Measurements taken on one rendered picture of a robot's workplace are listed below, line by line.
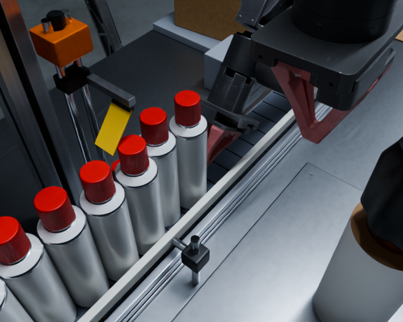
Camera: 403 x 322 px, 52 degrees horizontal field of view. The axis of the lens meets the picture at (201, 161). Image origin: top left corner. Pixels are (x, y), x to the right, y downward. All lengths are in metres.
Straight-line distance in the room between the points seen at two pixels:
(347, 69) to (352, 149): 0.63
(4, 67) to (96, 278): 0.26
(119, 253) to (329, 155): 0.47
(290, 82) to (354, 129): 0.62
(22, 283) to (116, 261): 0.13
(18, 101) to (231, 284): 0.36
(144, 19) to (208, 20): 1.91
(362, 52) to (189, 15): 0.87
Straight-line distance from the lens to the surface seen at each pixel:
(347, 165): 0.83
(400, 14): 0.29
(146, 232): 0.56
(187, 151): 0.55
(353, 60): 0.24
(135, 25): 2.90
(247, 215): 0.71
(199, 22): 1.09
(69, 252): 0.47
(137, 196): 0.50
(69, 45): 0.45
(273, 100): 0.85
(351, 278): 0.47
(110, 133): 0.47
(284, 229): 0.65
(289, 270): 0.61
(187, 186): 0.60
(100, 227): 0.49
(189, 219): 0.60
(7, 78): 0.50
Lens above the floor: 1.41
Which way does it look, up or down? 48 degrees down
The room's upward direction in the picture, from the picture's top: straight up
